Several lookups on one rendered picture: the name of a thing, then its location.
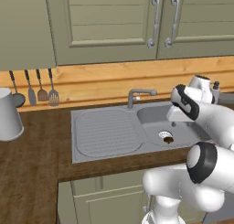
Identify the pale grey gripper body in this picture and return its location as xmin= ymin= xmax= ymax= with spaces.
xmin=165 ymin=104 xmax=197 ymax=123

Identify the grey sink tap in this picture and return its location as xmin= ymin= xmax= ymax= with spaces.
xmin=126 ymin=88 xmax=159 ymax=111

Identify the grey steel sink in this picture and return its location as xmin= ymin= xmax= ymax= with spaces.
xmin=70 ymin=101 xmax=214 ymax=165

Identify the olive base cupboard door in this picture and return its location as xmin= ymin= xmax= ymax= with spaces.
xmin=72 ymin=185 xmax=153 ymax=224

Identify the grey bottle with dark cap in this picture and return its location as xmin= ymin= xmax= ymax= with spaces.
xmin=211 ymin=80 xmax=221 ymax=104

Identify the olive drawer front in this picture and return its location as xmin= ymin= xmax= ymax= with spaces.
xmin=70 ymin=176 xmax=104 ymax=197

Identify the grey slotted spatula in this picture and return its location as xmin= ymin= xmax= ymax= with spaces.
xmin=47 ymin=68 xmax=60 ymax=108

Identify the brown spatula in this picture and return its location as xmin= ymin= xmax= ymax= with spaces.
xmin=35 ymin=69 xmax=49 ymax=102

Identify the grey flat turner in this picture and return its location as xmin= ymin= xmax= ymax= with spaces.
xmin=24 ymin=69 xmax=37 ymax=107

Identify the dark ladle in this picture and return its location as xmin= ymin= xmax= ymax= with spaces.
xmin=8 ymin=69 xmax=27 ymax=109

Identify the grey metal jug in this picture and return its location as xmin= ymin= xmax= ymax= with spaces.
xmin=0 ymin=87 xmax=26 ymax=143

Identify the olive cupboard side panel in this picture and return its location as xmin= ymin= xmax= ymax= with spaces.
xmin=0 ymin=0 xmax=58 ymax=72

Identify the grey curved door handle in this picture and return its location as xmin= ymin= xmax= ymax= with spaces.
xmin=146 ymin=0 xmax=161 ymax=49
xmin=164 ymin=0 xmax=180 ymax=49

